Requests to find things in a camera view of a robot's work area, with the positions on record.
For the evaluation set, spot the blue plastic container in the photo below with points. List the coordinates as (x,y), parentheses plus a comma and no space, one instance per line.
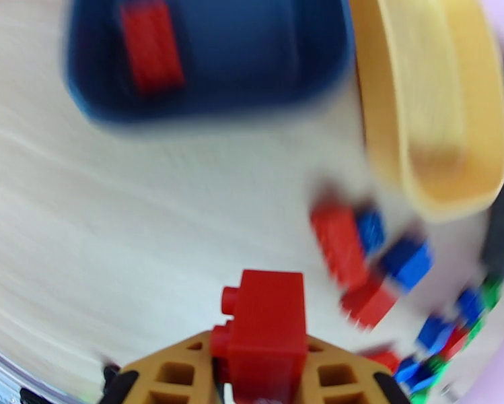
(243,57)

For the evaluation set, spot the yellow plastic container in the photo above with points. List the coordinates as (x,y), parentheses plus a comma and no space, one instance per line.
(424,78)

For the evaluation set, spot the large blue lego brick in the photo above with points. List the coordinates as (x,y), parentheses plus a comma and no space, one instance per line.
(470,306)

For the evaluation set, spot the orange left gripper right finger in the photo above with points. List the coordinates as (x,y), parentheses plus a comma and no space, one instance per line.
(344,377)

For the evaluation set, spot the long red lego brick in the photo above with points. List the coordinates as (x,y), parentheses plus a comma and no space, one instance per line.
(340,243)

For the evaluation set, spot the wide green lego brick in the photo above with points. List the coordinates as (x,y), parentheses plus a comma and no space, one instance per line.
(491,291)

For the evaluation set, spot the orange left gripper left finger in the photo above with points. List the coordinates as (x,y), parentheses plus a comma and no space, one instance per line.
(167,373)

